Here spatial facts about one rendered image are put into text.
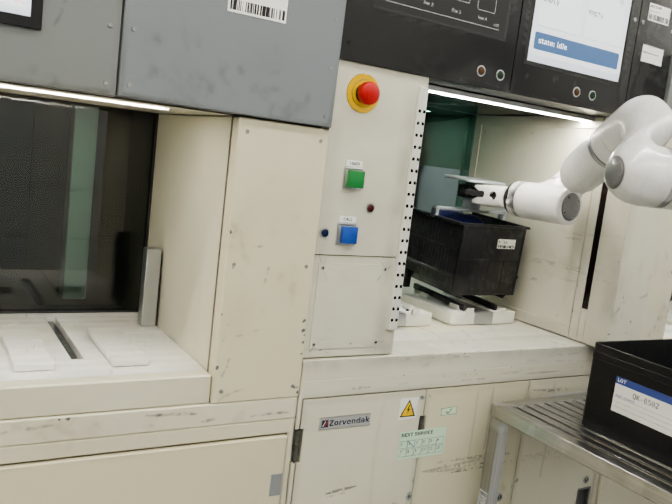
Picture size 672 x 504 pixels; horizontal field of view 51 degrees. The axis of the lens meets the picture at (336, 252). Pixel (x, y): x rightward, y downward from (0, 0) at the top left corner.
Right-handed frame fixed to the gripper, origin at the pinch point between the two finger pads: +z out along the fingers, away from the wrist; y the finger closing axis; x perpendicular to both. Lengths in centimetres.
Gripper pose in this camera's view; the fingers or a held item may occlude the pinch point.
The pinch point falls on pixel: (470, 191)
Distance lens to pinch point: 184.4
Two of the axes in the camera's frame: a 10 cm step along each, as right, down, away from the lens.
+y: 8.3, 0.3, 5.5
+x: 1.2, -9.8, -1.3
